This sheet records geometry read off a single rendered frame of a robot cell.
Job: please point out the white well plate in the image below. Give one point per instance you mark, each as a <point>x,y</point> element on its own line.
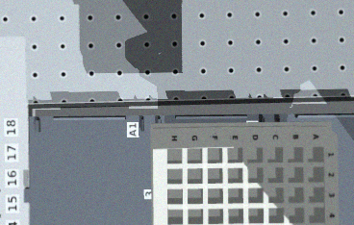
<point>244,173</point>

